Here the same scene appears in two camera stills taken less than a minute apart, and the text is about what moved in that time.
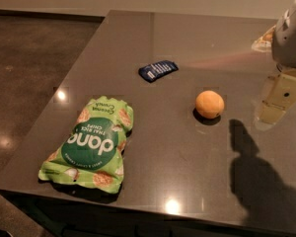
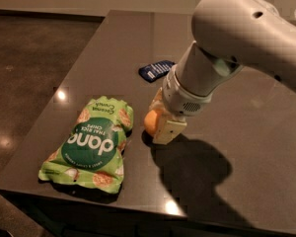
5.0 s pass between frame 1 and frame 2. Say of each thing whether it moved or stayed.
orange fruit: moved
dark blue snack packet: stayed
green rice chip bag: stayed
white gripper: moved
